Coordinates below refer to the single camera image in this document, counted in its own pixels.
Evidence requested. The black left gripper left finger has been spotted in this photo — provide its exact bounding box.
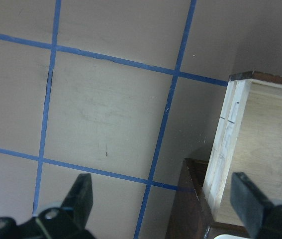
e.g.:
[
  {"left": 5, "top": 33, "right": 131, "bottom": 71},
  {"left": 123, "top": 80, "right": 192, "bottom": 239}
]
[{"left": 61, "top": 173, "right": 93, "bottom": 229}]

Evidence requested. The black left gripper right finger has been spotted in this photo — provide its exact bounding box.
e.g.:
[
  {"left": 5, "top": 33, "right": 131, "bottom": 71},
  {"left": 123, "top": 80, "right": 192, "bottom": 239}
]
[{"left": 230, "top": 172, "right": 274, "bottom": 238}]

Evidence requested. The light wooden drawer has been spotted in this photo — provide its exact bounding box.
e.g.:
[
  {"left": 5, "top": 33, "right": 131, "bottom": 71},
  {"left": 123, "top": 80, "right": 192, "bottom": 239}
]
[{"left": 203, "top": 71, "right": 282, "bottom": 225}]

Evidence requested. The white plastic tray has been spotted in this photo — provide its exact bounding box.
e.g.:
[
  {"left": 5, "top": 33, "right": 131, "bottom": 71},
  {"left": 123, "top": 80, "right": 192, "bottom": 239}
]
[{"left": 214, "top": 234, "right": 236, "bottom": 239}]

